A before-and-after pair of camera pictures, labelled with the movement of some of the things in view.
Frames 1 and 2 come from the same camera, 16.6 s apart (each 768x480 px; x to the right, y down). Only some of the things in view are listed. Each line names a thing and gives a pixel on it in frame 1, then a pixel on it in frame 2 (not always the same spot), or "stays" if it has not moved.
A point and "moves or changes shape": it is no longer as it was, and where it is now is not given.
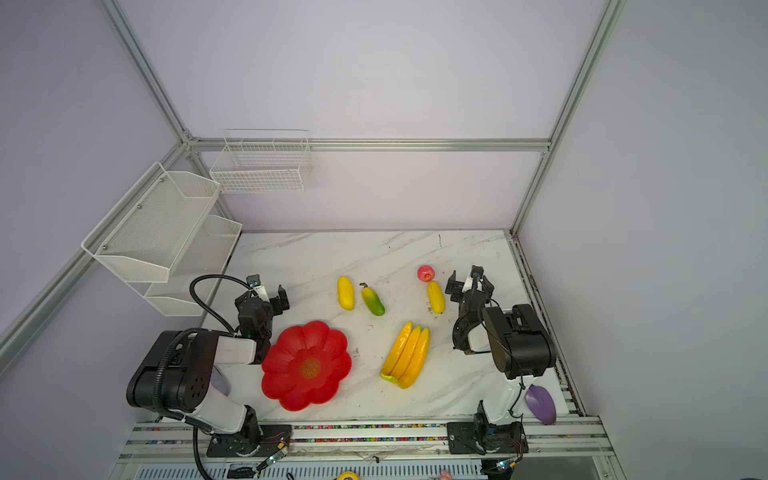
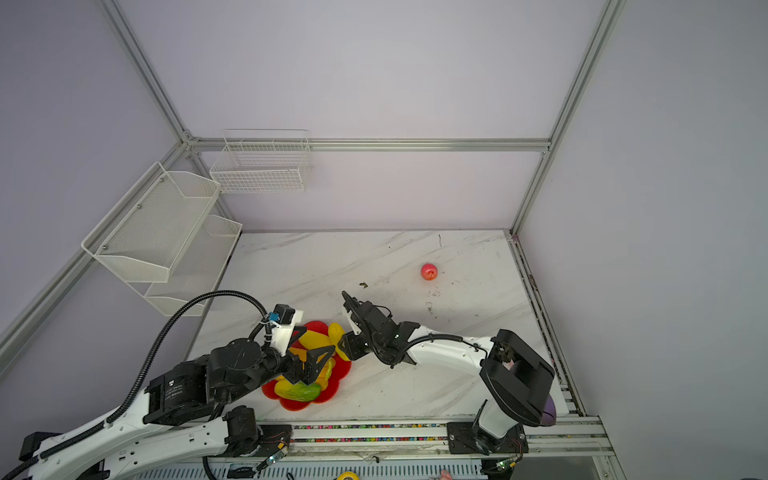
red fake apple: [425, 273] stays
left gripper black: [274, 303] → [297, 372]
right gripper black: [455, 289] → [349, 348]
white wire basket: [263, 161] stays
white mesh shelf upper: [143, 238] stays
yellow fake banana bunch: [406, 356] moves or changes shape
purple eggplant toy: [541, 404] stays
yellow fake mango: [346, 293] → [336, 331]
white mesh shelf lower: [207, 253] stays
